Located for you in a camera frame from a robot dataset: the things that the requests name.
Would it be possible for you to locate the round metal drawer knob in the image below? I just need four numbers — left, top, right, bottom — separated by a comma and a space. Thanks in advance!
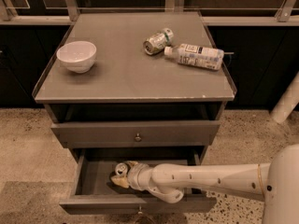
135, 133, 142, 142

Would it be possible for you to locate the dark green soda can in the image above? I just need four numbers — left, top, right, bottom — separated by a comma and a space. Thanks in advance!
115, 162, 129, 176

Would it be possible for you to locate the white ceramic bowl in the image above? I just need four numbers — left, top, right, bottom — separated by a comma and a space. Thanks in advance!
56, 41, 97, 74

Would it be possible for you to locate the grey drawer cabinet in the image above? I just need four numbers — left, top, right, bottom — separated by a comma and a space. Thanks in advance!
32, 11, 237, 216

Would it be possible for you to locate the grey open middle drawer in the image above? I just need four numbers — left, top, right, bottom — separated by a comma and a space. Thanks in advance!
60, 147, 217, 215

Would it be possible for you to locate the clear plastic water bottle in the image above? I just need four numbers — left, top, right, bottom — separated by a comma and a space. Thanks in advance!
164, 44, 224, 71

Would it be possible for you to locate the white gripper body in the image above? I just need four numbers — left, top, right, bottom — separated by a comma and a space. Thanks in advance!
127, 163, 152, 191

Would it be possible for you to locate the silver green can lying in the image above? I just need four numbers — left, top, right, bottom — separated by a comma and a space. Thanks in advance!
143, 28, 174, 55

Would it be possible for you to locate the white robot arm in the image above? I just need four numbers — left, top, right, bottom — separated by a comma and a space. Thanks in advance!
111, 144, 299, 224

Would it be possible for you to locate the metal window frame rail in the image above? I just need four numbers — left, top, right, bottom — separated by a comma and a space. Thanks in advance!
1, 0, 299, 26

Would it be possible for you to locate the grey top drawer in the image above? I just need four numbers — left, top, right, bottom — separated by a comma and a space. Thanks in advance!
51, 120, 220, 148

